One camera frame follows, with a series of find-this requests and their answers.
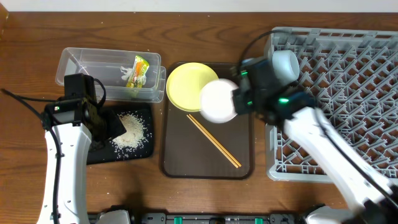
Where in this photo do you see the light blue bowl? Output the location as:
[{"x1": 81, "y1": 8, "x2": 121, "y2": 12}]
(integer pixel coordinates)
[{"x1": 271, "y1": 50, "x2": 300, "y2": 86}]

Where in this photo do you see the green yellow snack wrapper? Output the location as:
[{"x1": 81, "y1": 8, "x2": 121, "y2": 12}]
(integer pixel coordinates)
[{"x1": 126, "y1": 55, "x2": 150, "y2": 88}]

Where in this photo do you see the grey plastic dishwasher rack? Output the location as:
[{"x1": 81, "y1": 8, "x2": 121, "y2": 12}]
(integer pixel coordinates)
[{"x1": 264, "y1": 27, "x2": 397, "y2": 181}]

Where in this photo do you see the pile of white rice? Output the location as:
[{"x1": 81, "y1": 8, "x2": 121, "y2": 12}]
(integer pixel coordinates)
[{"x1": 111, "y1": 113, "x2": 152, "y2": 157}]

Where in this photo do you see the black plastic tray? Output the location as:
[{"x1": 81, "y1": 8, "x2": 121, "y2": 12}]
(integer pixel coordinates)
[{"x1": 87, "y1": 103, "x2": 154, "y2": 165}]

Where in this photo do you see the clear plastic bin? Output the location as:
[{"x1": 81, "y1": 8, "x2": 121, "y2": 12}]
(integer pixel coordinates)
[{"x1": 55, "y1": 47, "x2": 166, "y2": 103}]

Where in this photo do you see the wooden chopstick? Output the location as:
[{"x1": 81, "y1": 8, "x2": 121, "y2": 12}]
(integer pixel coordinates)
[
  {"x1": 188, "y1": 113, "x2": 243, "y2": 167},
  {"x1": 186, "y1": 114, "x2": 239, "y2": 169}
]

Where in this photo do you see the crumpled white tissue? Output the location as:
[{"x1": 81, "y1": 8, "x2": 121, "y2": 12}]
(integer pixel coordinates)
[{"x1": 120, "y1": 66, "x2": 134, "y2": 81}]

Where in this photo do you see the yellow plate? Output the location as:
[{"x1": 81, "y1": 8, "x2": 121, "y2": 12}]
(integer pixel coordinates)
[{"x1": 166, "y1": 62, "x2": 219, "y2": 112}]

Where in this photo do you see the brown plastic serving tray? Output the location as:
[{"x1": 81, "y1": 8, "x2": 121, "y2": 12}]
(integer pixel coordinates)
[{"x1": 159, "y1": 61, "x2": 255, "y2": 180}]

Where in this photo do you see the black rail with green clips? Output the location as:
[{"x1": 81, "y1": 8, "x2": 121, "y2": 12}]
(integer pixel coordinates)
[{"x1": 127, "y1": 203, "x2": 325, "y2": 224}]

